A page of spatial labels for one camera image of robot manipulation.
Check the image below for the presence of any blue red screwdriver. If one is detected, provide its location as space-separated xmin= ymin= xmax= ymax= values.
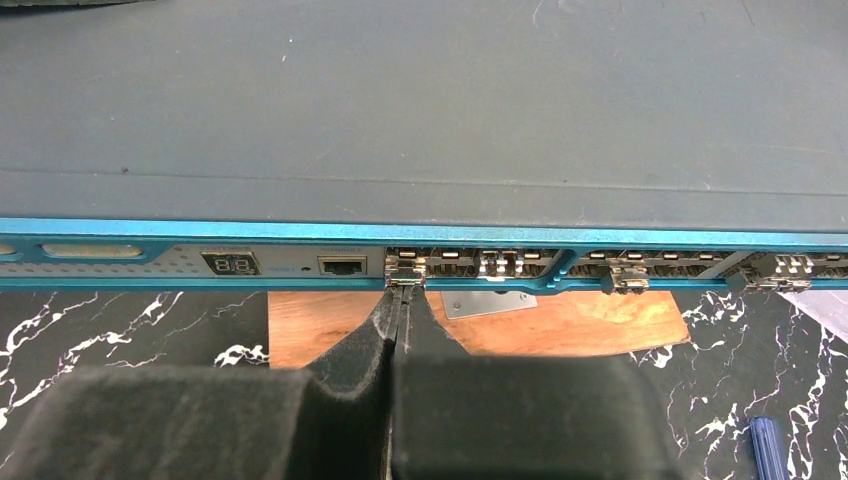
xmin=749 ymin=416 xmax=789 ymax=480

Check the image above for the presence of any silver metal mount bracket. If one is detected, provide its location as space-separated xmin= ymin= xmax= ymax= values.
xmin=442 ymin=291 xmax=538 ymax=320

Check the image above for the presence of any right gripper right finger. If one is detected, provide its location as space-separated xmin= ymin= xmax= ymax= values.
xmin=391 ymin=286 xmax=683 ymax=479

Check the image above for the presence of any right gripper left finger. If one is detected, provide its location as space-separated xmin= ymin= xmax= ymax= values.
xmin=1 ymin=287 xmax=403 ymax=479

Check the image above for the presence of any wooden base board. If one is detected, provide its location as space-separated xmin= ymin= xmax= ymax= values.
xmin=268 ymin=292 xmax=691 ymax=368

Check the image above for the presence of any silver SFP plug module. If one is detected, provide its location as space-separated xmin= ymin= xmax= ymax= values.
xmin=384 ymin=257 xmax=427 ymax=287

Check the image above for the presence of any dark teal network switch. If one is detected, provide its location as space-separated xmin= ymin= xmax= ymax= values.
xmin=1 ymin=1 xmax=847 ymax=295

